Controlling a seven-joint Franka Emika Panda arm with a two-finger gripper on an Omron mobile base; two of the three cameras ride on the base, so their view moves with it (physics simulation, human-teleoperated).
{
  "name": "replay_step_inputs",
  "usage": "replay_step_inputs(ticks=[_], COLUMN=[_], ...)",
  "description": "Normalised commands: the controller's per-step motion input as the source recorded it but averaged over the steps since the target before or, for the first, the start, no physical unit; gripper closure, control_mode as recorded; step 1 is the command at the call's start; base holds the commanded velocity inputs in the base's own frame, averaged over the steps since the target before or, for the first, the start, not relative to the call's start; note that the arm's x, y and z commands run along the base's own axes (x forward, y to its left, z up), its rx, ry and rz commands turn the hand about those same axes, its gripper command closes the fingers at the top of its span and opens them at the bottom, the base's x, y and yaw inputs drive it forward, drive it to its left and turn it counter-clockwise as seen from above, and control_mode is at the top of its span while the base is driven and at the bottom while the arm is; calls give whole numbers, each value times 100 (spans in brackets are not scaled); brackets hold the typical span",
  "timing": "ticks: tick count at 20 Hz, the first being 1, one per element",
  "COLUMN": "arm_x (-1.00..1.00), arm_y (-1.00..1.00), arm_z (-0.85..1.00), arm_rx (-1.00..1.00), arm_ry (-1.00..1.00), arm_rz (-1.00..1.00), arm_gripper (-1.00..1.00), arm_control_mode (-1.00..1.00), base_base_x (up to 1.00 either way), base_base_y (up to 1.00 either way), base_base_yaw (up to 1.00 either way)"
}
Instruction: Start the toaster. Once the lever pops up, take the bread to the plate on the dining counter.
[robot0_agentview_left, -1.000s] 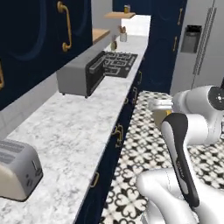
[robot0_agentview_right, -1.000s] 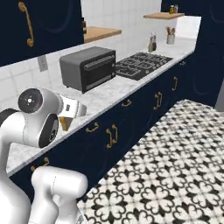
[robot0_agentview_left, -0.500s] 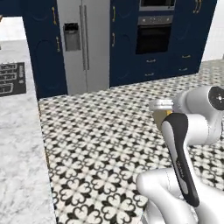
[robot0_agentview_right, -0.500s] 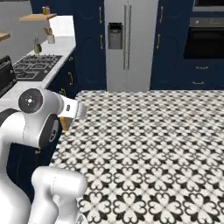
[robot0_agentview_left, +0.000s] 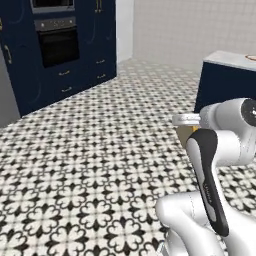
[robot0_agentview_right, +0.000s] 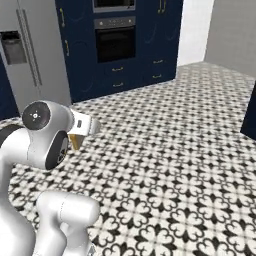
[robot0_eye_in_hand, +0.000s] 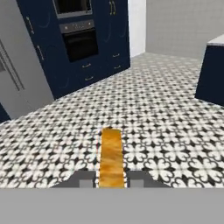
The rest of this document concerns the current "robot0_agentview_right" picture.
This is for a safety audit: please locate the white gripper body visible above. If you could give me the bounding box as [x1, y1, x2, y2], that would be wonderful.
[86, 114, 102, 137]

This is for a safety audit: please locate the navy counter cabinet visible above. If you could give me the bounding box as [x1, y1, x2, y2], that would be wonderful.
[240, 79, 256, 141]

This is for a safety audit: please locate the tan wooden object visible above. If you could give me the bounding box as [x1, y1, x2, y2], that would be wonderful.
[67, 133, 85, 151]

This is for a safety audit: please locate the navy cupboard run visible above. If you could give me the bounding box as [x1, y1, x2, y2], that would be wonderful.
[54, 0, 185, 104]

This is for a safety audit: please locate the navy cabinet beside fridge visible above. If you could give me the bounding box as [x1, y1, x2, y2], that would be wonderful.
[0, 54, 21, 121]

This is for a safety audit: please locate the silver fridge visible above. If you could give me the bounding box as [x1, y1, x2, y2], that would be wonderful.
[0, 0, 73, 115]

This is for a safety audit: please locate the black built-in microwave oven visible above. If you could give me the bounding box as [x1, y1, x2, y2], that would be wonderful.
[92, 0, 137, 14]

